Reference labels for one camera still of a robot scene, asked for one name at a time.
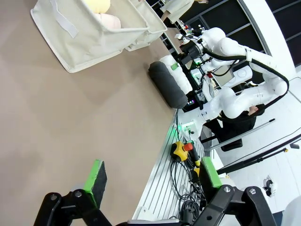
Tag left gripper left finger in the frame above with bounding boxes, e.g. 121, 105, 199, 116
32, 159, 113, 226

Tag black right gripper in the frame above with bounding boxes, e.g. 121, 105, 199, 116
171, 41, 201, 71

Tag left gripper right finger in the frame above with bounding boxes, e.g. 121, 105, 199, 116
192, 156, 278, 226

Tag white towel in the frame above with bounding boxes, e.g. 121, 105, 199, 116
161, 55, 194, 94

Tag pink towel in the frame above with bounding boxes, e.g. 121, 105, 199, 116
95, 13, 122, 31

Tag yellow towel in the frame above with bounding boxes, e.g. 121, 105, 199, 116
85, 0, 111, 14

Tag dark grey rolled towel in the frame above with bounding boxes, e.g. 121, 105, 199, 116
148, 61, 189, 109

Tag yellow emergency stop button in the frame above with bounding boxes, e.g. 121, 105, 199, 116
170, 141, 194, 162

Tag cream fabric basket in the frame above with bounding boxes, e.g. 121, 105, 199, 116
30, 0, 150, 73
124, 0, 168, 52

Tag black tripod legs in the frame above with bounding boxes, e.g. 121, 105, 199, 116
215, 133, 301, 175

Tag silver pole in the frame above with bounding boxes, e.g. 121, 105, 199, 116
206, 118, 276, 152

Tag seated person in black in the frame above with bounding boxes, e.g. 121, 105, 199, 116
206, 104, 267, 153

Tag person in cream clothes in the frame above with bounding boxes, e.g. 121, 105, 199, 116
159, 0, 209, 24

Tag white monitor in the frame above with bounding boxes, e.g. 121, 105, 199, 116
211, 65, 254, 88

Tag tangle of black cables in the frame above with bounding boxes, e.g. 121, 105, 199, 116
169, 150, 209, 221

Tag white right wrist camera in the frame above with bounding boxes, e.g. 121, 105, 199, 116
174, 33, 190, 45

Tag aluminium slotted base plate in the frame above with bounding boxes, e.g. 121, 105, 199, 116
132, 110, 206, 221

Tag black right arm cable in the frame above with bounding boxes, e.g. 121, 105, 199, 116
204, 48, 290, 113

